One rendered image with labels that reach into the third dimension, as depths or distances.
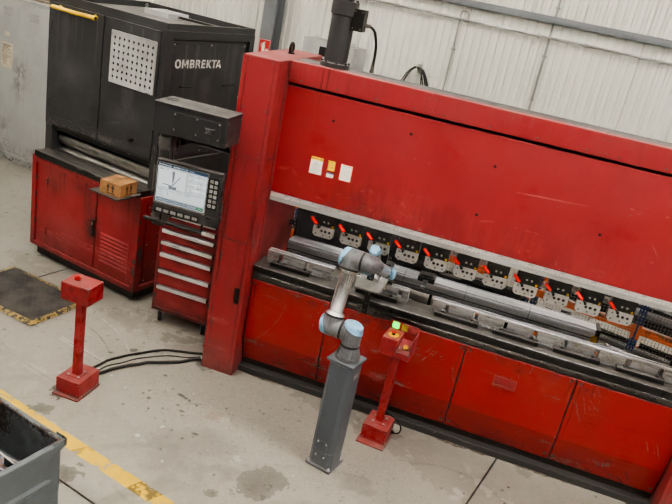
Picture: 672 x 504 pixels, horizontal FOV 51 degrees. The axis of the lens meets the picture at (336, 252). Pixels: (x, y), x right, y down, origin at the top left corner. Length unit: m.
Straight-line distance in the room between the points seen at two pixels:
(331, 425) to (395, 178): 1.62
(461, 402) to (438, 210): 1.34
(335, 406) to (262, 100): 1.97
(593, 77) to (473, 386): 4.65
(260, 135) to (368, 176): 0.75
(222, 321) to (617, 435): 2.78
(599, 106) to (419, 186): 4.29
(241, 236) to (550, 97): 4.86
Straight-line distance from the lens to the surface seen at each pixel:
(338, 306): 4.13
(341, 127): 4.64
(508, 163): 4.49
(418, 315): 4.74
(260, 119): 4.60
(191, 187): 4.50
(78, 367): 4.94
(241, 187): 4.74
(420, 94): 4.48
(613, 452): 5.10
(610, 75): 8.53
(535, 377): 4.83
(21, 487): 3.48
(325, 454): 4.51
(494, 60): 8.87
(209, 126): 4.38
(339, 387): 4.24
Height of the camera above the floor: 2.85
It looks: 21 degrees down
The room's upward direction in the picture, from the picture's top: 12 degrees clockwise
